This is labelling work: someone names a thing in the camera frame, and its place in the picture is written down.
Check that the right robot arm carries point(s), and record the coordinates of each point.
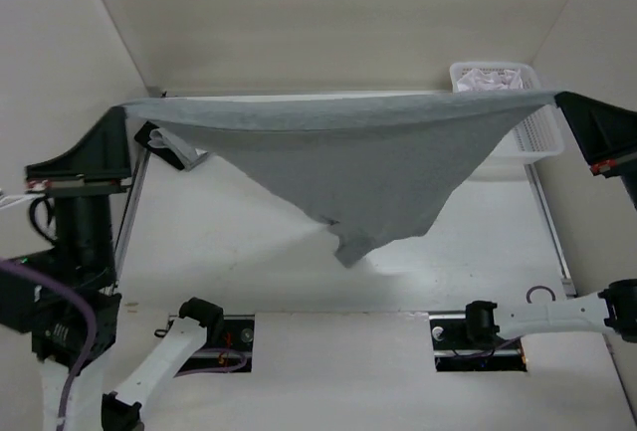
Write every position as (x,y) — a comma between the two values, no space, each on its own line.
(610,311)

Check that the folded black tank top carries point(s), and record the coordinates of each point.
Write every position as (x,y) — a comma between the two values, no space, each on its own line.
(150,138)

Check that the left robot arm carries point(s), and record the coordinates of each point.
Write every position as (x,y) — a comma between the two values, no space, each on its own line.
(65,297)

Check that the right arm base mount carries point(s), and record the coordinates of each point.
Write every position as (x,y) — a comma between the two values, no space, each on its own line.
(455,352)

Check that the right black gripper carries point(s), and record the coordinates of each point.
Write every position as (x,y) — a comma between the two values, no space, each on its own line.
(607,132)

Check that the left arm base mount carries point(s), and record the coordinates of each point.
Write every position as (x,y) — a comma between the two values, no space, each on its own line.
(229,350)

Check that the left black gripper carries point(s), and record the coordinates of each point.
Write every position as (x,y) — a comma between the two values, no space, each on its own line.
(102,155)

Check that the folded light grey tank top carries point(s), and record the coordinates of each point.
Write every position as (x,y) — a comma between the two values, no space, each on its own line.
(190,155)

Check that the pale pink tank top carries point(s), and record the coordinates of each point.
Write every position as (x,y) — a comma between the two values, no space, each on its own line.
(490,80)

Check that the white plastic laundry basket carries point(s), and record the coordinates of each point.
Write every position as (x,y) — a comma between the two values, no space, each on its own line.
(535,138)

